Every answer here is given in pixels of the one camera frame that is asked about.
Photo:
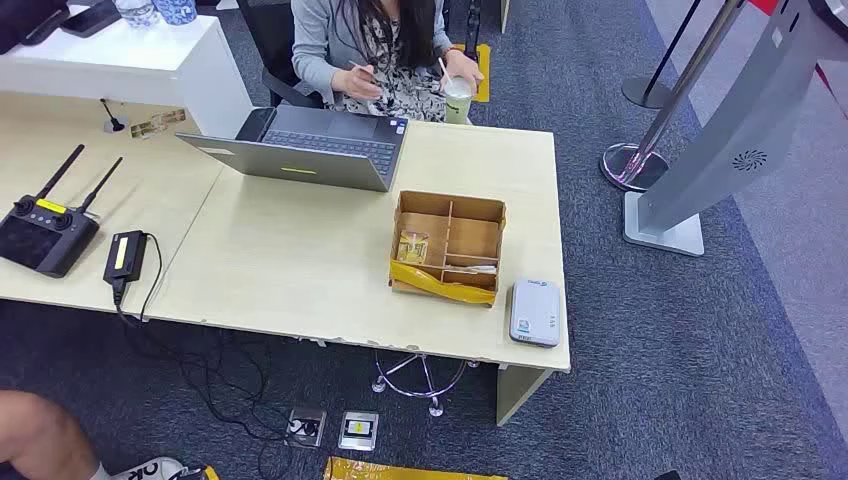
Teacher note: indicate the person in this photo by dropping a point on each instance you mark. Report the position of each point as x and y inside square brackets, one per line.
[318, 40]

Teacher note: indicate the chrome stanchion post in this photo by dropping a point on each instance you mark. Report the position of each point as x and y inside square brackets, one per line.
[632, 166]

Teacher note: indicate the steel floor socket with plugs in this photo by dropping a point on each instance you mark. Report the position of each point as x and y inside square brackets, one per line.
[305, 427]

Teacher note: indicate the pale green drink cup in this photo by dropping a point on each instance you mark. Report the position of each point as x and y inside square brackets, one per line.
[457, 106]

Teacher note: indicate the black stanchion post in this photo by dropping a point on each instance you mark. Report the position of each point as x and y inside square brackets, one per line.
[646, 93]

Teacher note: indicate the white card reader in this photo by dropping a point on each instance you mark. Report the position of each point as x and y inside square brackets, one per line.
[535, 311]

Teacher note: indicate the steel floor socket yellow sticker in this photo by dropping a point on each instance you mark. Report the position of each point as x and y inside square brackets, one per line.
[358, 430]

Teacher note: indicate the grey laptop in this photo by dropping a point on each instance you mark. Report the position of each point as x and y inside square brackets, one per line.
[318, 142]

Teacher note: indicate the black phone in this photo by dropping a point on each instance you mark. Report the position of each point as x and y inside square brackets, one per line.
[89, 18]

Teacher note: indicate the chrome stool base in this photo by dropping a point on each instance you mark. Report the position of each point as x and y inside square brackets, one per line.
[435, 409]

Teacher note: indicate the clear water bottle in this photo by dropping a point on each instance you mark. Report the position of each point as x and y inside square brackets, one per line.
[136, 12]

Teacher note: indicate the white cabinet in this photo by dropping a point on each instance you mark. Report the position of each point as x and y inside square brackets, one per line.
[132, 60]

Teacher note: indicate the bystander's bare leg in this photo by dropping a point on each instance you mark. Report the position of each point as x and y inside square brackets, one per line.
[40, 437]

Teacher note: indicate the grey kiosk stand swirl logo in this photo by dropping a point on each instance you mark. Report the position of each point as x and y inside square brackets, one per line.
[729, 132]

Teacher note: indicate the black office chair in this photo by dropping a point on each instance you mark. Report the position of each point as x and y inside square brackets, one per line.
[272, 33]

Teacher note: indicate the white drinking straw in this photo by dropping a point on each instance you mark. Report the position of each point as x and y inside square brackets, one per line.
[442, 66]

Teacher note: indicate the blue patterned cup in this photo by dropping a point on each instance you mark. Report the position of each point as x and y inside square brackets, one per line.
[175, 10]

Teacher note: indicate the person's right forearm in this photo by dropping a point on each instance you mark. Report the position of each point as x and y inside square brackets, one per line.
[314, 76]

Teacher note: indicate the thin pen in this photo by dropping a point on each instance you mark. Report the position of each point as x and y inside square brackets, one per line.
[361, 67]

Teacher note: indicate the black plug with yellow tag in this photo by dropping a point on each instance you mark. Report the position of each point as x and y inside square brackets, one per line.
[192, 474]

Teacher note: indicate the black remote controller with antennas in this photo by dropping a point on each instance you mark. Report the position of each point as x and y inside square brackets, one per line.
[40, 238]

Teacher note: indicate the yellow taped cardboard sheet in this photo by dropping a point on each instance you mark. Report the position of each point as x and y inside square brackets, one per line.
[384, 472]

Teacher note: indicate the person's left hand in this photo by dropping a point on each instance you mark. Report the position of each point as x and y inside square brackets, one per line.
[467, 66]

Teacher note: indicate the cardboard divider box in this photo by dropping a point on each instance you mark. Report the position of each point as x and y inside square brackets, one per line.
[474, 238]

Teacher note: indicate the black upright stand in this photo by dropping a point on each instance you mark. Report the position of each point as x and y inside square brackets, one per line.
[473, 26]

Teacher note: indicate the white sneaker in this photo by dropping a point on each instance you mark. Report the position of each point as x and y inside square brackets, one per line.
[142, 472]

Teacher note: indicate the gold patterned card strip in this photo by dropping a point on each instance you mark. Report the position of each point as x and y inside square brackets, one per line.
[158, 123]

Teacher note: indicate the black power adapter yellow label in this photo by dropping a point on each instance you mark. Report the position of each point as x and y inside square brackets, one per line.
[126, 255]

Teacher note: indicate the black bag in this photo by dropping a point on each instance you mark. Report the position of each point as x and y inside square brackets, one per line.
[26, 20]

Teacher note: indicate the white flat stick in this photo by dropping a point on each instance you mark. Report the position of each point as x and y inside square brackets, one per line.
[474, 269]

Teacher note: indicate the person's right hand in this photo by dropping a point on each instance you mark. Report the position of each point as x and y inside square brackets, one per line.
[358, 83]

